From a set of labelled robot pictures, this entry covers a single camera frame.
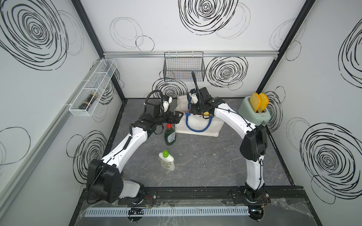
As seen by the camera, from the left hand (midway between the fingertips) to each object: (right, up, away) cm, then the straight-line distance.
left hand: (176, 112), depth 80 cm
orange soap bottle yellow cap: (+17, 0, -1) cm, 17 cm away
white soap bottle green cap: (-5, -25, -6) cm, 26 cm away
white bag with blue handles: (+12, -8, +12) cm, 19 cm away
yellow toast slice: (+56, +7, +11) cm, 58 cm away
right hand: (+11, +4, +10) cm, 15 cm away
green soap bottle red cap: (-4, -14, +6) cm, 16 cm away
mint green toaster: (+47, +1, +16) cm, 49 cm away
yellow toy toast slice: (+51, +7, +12) cm, 53 cm away
